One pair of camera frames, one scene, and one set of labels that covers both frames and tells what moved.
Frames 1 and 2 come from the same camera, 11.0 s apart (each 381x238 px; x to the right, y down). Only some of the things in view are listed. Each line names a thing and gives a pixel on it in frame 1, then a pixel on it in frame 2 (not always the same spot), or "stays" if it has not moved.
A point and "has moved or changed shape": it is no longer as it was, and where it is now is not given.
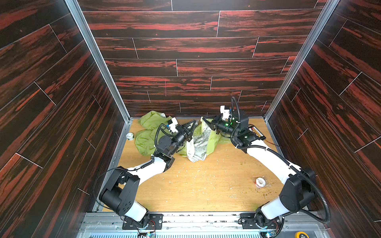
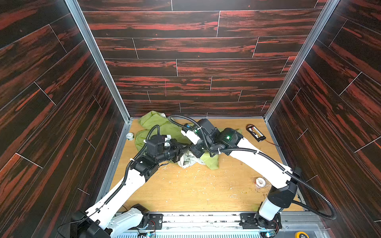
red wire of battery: [271, 143] stays
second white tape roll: [260, 182] stays
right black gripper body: [214, 123] to [196, 149]
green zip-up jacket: [197, 149] has moved or changed shape
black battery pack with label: [252, 128] stays
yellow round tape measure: [297, 235] stays
